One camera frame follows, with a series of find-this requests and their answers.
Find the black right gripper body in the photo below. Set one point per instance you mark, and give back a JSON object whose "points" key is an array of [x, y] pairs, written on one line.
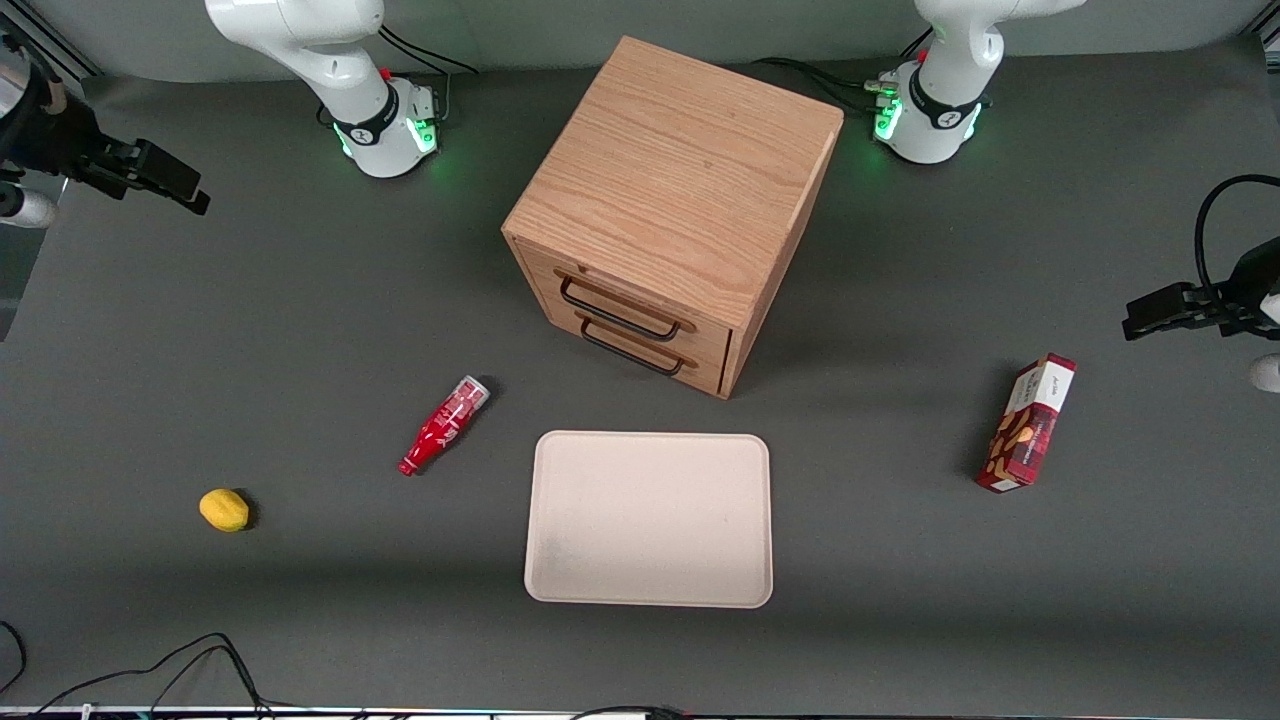
{"points": [[48, 138]]}

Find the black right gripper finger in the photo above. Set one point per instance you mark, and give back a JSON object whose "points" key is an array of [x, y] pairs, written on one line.
{"points": [[150, 162], [150, 192]]}

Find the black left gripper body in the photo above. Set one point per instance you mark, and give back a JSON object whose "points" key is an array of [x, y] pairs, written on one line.
{"points": [[1252, 283]]}

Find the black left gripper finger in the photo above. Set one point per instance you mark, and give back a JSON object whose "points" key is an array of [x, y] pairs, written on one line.
{"points": [[1170, 322], [1175, 298]]}

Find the red coke bottle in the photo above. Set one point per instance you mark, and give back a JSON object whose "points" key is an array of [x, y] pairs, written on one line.
{"points": [[445, 425]]}

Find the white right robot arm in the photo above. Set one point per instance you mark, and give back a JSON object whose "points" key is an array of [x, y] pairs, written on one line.
{"points": [[300, 45]]}

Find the beige plastic tray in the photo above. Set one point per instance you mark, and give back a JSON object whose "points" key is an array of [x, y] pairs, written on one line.
{"points": [[650, 520]]}

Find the red cookie box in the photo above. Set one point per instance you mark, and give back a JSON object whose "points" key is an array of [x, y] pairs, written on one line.
{"points": [[1028, 430]]}

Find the yellow lemon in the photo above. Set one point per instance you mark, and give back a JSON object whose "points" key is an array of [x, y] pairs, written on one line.
{"points": [[224, 509]]}

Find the wooden drawer front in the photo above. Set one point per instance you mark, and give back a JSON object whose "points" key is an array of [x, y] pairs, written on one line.
{"points": [[540, 262], [705, 365]]}

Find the wooden drawer cabinet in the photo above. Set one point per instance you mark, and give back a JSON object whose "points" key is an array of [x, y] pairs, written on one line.
{"points": [[690, 160]]}

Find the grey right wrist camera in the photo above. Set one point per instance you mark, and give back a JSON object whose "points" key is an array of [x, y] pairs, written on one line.
{"points": [[28, 208]]}

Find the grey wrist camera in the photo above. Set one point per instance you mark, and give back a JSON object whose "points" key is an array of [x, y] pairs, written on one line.
{"points": [[28, 208], [1268, 373]]}

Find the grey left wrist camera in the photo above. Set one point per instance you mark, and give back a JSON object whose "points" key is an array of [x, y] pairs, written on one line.
{"points": [[1268, 373]]}

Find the aluminium frame rail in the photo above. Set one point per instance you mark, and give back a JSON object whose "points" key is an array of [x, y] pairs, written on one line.
{"points": [[50, 35]]}

